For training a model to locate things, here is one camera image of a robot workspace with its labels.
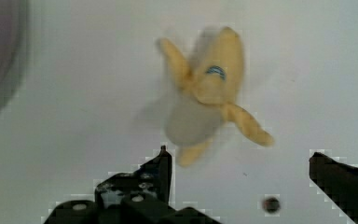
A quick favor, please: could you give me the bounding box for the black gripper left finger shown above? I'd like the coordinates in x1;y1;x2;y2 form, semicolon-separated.
43;147;221;224

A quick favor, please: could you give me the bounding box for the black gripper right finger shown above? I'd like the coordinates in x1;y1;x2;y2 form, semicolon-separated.
309;152;358;224

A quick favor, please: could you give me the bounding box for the yellow plush peeled banana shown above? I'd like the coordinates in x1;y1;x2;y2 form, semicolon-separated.
160;27;275;167

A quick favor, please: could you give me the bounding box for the dark table hole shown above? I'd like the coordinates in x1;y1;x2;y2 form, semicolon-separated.
262;197;281;214

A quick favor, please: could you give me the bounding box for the grey round plate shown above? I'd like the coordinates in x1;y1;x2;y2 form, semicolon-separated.
0;0;30;113

